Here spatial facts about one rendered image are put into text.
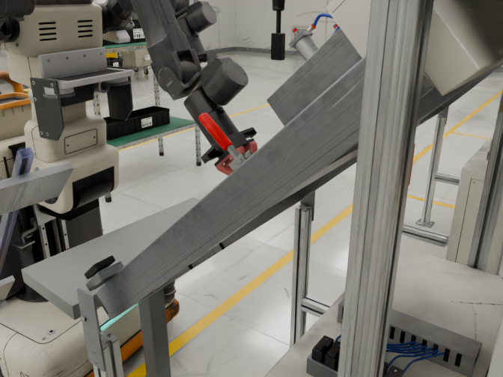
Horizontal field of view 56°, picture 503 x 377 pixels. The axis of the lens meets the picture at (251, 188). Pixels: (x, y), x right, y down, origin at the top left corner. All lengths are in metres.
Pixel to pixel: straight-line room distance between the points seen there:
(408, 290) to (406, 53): 0.80
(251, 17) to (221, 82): 10.68
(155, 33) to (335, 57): 0.44
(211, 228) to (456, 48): 0.37
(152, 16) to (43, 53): 0.55
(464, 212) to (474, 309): 0.97
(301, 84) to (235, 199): 0.16
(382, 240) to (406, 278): 0.73
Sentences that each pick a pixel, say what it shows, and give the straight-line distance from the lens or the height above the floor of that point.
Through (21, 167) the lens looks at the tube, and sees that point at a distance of 0.57.
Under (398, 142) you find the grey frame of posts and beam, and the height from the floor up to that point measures 1.12.
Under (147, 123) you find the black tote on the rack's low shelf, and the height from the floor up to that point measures 0.40.
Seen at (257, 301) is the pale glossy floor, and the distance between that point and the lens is 2.12.
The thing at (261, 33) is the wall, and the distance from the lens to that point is 11.33.
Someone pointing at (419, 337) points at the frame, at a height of 0.66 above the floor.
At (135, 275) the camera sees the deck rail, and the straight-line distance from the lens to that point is 0.83.
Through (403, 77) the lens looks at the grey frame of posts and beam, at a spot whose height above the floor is 1.18.
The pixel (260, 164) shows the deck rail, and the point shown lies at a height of 1.06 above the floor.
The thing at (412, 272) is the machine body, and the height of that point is 0.62.
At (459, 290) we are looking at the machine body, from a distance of 1.19.
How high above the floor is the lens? 1.24
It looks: 22 degrees down
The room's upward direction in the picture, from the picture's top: straight up
